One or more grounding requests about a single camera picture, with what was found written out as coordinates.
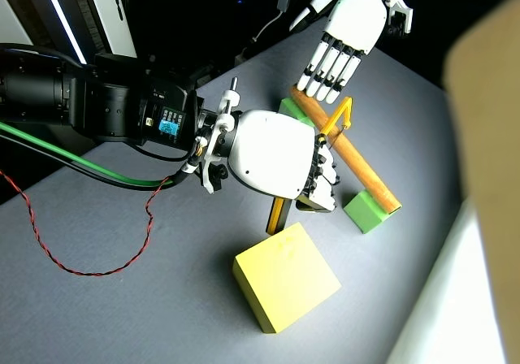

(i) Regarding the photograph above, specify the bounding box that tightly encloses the white frame column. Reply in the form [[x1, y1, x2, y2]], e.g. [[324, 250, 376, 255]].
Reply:
[[83, 0, 137, 59]]

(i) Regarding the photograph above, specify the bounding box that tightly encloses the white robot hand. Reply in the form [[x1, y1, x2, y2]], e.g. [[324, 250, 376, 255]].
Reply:
[[288, 0, 388, 105], [227, 109, 340, 215]]

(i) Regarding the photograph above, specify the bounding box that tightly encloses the round wooden rod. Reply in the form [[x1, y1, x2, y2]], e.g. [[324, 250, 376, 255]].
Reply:
[[288, 86, 403, 215]]

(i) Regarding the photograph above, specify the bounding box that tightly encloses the white light strip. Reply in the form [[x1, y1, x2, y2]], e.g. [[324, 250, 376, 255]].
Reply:
[[38, 0, 88, 65]]

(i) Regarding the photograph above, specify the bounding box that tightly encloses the yellow wooden block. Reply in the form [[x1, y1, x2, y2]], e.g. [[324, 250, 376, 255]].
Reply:
[[232, 221, 342, 335]]

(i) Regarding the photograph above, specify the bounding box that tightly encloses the red and black twisted cable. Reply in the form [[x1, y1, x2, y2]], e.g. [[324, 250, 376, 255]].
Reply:
[[0, 170, 174, 276]]

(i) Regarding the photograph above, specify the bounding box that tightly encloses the yellow hacksaw with black handle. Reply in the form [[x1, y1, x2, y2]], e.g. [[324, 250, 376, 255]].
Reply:
[[266, 97, 354, 236]]

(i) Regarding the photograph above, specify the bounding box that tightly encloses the white backdrop sheet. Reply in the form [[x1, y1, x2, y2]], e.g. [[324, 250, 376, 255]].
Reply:
[[385, 201, 509, 364]]

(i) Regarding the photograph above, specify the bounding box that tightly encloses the white side panel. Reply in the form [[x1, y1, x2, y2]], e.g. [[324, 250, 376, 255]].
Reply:
[[0, 0, 33, 46]]

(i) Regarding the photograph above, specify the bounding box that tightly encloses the green support block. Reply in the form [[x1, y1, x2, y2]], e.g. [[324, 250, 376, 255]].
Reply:
[[343, 190, 397, 235], [279, 97, 316, 128]]

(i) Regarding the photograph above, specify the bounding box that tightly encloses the grey table cloth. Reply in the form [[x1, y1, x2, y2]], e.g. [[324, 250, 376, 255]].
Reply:
[[0, 16, 466, 364]]

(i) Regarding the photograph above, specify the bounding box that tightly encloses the white cable with plug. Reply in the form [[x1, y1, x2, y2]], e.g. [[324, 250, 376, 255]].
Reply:
[[235, 10, 285, 67]]

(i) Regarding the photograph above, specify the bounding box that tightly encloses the tan cardboard panel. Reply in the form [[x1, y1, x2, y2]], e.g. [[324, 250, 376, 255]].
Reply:
[[442, 0, 520, 364]]

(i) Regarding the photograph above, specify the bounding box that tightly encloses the green cable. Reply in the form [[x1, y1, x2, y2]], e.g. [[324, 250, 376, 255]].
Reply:
[[0, 122, 176, 189]]

